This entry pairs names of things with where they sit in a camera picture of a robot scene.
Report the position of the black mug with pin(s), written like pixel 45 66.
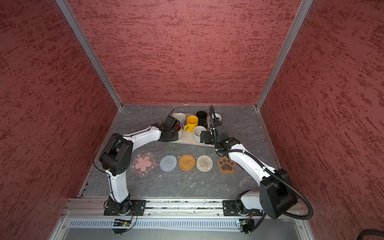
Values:
pixel 202 119

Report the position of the brown paw coaster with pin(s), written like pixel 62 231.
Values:
pixel 227 166

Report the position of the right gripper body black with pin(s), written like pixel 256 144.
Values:
pixel 217 141

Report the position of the yellow mug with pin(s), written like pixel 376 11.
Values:
pixel 191 123

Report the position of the white mug purple band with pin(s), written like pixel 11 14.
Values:
pixel 181 117

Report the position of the grey round coaster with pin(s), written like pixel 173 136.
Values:
pixel 168 163

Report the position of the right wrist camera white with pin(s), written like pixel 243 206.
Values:
pixel 212 116

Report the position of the brown woven rattan coaster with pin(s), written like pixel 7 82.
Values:
pixel 187 162

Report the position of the beige woven spiral coaster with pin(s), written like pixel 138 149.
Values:
pixel 204 163

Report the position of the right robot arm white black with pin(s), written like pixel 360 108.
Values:
pixel 276 195

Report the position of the light blue mug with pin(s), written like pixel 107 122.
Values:
pixel 218 117

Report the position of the white mug red inside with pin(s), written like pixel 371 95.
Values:
pixel 179 128

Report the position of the aluminium mounting rail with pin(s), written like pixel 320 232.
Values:
pixel 152 208

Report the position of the beige serving tray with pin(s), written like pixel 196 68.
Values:
pixel 187 137

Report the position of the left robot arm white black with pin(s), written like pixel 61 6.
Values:
pixel 116 159

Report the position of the pink flower coaster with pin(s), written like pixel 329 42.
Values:
pixel 143 163

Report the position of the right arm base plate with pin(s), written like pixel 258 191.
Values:
pixel 236 208

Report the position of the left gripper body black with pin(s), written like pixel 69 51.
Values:
pixel 172 136

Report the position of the white mug centre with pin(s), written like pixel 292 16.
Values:
pixel 197 133

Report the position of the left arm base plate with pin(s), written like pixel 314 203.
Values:
pixel 126 208

